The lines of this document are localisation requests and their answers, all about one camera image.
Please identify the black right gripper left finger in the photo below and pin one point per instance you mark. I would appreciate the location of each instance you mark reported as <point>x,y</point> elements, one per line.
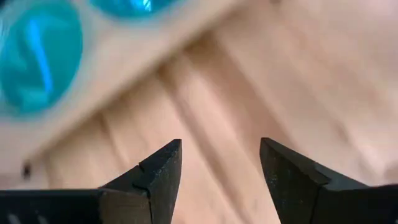
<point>149,193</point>

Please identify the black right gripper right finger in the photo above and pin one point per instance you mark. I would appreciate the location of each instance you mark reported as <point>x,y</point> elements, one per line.
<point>304,196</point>

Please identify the translucent blue plastic plate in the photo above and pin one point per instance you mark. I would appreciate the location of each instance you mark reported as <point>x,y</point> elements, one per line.
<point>133,6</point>
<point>37,59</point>

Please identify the wooden shelf with black legs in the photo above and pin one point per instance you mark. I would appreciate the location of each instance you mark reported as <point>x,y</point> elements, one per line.
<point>109,62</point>

